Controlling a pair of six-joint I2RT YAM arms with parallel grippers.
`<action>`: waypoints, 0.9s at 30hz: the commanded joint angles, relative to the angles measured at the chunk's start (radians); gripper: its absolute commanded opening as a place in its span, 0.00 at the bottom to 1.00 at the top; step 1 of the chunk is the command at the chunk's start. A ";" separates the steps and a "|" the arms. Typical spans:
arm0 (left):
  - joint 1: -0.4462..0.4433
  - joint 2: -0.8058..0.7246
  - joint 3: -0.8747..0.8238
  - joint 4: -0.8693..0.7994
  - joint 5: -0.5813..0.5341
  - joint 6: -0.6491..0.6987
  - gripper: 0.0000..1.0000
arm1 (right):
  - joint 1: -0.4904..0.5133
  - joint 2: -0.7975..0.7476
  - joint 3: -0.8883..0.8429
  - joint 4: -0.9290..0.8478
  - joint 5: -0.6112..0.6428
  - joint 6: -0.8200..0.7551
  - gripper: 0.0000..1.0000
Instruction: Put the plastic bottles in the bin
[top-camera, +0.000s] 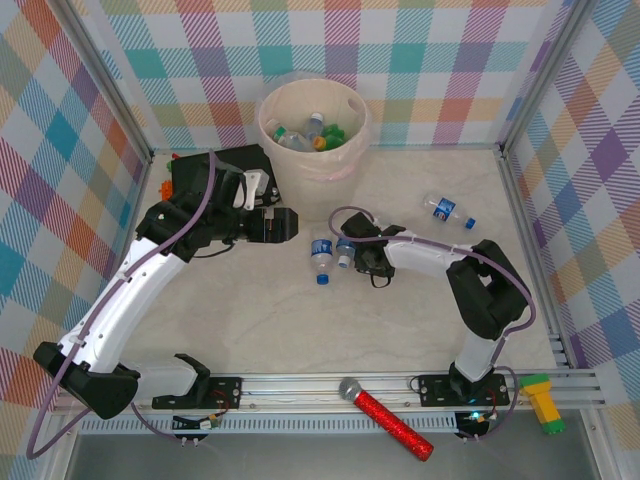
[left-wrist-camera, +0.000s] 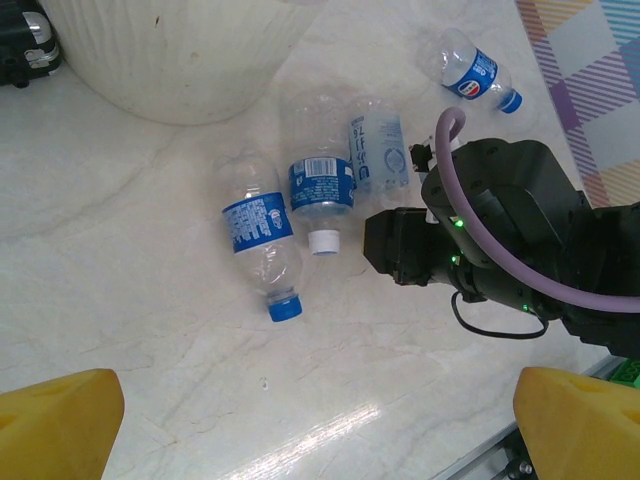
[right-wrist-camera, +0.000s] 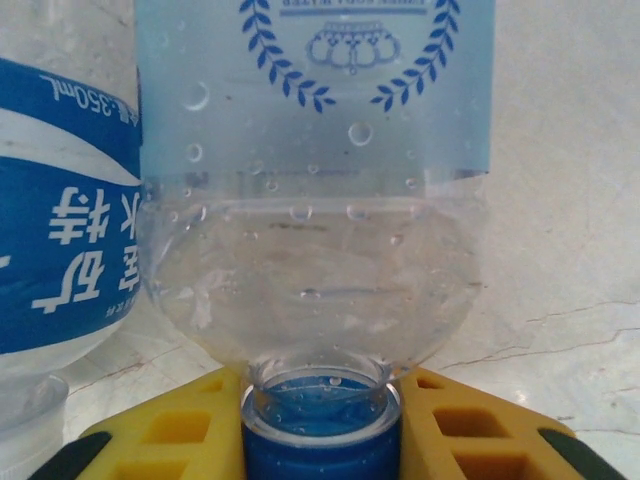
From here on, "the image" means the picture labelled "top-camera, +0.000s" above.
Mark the clear bottle green cap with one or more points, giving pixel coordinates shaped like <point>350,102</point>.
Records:
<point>292,140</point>

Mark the blue label bottle blue cap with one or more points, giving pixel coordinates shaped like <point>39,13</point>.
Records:
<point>321,248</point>

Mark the green soda bottle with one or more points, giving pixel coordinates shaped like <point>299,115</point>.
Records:
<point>337,132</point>

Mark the aluminium frame post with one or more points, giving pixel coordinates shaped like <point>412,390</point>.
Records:
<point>545,75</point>
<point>105,75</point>

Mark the Pepsi label clear bottle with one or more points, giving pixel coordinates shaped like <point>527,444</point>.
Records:
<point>445,209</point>

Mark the pale blue bottle white cap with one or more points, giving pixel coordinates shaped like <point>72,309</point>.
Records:
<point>316,125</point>

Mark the yellow green toy block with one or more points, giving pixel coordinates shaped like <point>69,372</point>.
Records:
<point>545,405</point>

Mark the small green toy piece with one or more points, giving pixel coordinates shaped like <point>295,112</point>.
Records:
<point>173,164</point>

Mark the clear plastic bin liner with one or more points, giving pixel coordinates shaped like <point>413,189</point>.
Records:
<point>342,172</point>

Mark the aluminium back rail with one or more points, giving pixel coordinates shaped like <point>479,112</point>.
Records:
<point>425,148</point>

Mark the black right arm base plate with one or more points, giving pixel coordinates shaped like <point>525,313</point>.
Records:
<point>432,390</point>

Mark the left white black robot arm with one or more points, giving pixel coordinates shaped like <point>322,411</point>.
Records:
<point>135,300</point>

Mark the clear bottle blue cap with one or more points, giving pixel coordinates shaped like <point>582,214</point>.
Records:
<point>344,248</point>

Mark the beige plastic bin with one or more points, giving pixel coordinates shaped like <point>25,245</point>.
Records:
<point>310,195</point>

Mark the black hard case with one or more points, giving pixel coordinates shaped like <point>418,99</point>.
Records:
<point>250,157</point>

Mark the red glitter microphone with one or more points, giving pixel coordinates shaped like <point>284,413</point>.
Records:
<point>390,422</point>

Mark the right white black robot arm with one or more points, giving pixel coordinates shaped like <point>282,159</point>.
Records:
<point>425,257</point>

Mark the small power connector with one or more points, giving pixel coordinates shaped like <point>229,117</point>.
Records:
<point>207,424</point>
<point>475,417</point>

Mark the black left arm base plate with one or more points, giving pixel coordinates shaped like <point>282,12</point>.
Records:
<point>225,392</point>

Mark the orange toy piece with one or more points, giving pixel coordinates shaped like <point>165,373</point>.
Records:
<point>166,187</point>

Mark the aluminium front rail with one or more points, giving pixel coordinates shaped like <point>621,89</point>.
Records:
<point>300,395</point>

